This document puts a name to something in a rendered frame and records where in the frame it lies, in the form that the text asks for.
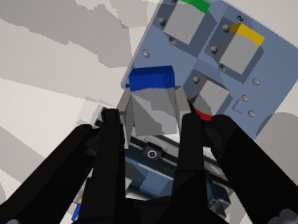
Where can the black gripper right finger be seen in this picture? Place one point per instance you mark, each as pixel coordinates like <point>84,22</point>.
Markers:
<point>267,194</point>

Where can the grey metal block with green end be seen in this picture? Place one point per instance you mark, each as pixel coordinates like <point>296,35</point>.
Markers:
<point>185,19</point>

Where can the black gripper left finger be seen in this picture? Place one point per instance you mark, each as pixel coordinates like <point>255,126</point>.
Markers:
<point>46,195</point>

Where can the grey block with blue end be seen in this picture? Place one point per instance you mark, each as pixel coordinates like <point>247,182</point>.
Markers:
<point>153,100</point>

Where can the grey block with yellow end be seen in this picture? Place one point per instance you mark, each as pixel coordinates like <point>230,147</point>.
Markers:
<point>238,47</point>

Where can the grey block with red end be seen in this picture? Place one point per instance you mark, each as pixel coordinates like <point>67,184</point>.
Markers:
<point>207,97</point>

